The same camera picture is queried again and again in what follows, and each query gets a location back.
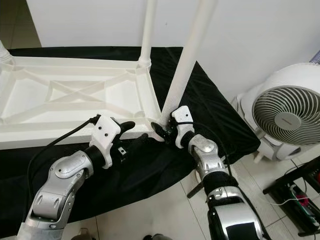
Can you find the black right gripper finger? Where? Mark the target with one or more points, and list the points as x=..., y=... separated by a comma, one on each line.
x=160, y=131

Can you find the white plastic table leg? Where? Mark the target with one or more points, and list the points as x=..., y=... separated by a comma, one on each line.
x=4, y=54
x=147, y=30
x=187, y=55

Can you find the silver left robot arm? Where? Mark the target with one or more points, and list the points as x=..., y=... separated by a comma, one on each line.
x=60, y=190

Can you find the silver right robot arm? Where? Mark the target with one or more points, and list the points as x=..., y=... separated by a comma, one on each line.
x=205, y=152

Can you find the grey robot left foot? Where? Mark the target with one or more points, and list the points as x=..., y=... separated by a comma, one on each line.
x=84, y=235

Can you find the black table cloth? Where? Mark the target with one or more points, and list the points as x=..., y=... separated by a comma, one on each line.
x=20, y=190

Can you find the black plastic floor crate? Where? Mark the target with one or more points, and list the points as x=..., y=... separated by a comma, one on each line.
x=280, y=190

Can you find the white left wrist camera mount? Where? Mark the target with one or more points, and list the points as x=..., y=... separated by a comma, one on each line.
x=107, y=130

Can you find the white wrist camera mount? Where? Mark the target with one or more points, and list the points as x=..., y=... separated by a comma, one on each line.
x=182, y=115
x=107, y=130

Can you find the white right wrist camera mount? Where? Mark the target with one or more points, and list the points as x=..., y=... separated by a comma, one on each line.
x=182, y=115

